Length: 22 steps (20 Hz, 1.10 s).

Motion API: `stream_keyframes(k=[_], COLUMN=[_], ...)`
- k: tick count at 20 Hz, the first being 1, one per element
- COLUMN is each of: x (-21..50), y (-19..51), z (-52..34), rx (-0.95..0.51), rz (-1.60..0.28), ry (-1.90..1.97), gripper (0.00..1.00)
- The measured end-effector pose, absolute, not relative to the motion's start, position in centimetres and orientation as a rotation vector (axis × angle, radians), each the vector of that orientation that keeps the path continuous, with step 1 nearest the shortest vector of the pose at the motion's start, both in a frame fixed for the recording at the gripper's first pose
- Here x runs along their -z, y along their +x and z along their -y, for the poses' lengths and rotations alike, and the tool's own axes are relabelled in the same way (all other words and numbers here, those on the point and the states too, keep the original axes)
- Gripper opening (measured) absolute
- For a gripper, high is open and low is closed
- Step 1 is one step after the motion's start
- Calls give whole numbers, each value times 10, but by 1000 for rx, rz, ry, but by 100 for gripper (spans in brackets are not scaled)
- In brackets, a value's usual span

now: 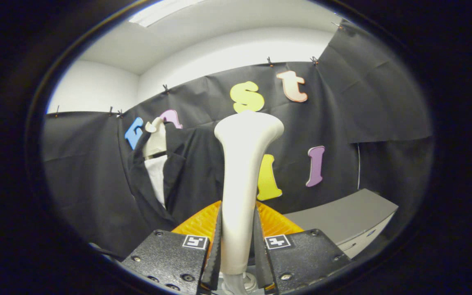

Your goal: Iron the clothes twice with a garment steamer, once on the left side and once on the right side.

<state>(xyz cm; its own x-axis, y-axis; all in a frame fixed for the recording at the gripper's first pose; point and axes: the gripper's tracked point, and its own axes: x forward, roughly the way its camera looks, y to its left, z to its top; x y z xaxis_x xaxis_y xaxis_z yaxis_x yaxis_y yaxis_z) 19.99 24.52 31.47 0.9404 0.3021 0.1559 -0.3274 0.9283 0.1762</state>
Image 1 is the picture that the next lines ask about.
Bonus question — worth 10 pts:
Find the white shirt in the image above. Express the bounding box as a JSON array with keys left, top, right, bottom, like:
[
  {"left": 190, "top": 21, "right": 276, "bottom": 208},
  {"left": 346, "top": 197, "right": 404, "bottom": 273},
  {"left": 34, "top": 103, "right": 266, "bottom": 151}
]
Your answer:
[{"left": 144, "top": 155, "right": 168, "bottom": 207}]

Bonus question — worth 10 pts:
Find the black backdrop cloth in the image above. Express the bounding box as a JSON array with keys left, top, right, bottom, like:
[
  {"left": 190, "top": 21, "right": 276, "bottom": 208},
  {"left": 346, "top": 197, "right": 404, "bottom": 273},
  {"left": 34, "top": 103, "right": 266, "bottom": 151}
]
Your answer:
[{"left": 41, "top": 18, "right": 433, "bottom": 259}]

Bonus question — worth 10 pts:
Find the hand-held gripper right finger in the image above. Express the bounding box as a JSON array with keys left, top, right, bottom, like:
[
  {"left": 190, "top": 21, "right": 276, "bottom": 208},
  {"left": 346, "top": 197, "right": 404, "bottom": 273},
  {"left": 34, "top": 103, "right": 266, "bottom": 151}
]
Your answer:
[{"left": 254, "top": 201, "right": 351, "bottom": 293}]

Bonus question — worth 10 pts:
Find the grey cabinet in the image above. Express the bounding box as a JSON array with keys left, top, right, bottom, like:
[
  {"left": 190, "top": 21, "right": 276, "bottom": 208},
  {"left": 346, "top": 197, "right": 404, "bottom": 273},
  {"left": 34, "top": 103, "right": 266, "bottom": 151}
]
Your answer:
[{"left": 283, "top": 188, "right": 399, "bottom": 259}]

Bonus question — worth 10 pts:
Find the black blazer jacket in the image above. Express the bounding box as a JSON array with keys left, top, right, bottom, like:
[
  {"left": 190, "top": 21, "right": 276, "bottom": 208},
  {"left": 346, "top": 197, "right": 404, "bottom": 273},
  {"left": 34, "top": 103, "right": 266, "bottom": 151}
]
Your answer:
[{"left": 127, "top": 122, "right": 225, "bottom": 234}]

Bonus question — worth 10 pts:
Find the ceiling light panel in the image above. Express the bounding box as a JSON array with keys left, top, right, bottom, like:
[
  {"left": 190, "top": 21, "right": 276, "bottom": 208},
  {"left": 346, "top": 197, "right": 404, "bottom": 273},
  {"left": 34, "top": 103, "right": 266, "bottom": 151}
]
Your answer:
[{"left": 129, "top": 0, "right": 206, "bottom": 28}]

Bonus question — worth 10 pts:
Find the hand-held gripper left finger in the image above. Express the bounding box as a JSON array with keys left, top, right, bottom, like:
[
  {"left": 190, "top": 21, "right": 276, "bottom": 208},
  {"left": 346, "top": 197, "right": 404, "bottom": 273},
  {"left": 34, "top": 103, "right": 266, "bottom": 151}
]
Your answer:
[{"left": 122, "top": 200, "right": 223, "bottom": 295}]

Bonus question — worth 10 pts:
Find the white mannequin hanger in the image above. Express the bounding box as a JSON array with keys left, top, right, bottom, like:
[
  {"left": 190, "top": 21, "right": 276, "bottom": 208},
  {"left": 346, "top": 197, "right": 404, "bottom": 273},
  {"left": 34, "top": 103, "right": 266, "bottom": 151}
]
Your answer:
[{"left": 143, "top": 118, "right": 168, "bottom": 158}]

